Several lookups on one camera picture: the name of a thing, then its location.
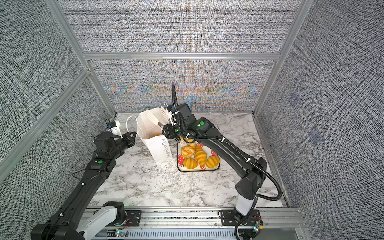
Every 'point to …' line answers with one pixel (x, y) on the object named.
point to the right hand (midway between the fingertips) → (167, 129)
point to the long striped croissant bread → (200, 155)
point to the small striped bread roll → (192, 144)
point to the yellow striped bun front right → (212, 161)
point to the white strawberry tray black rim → (180, 165)
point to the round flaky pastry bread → (187, 151)
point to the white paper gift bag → (150, 132)
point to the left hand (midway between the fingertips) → (137, 132)
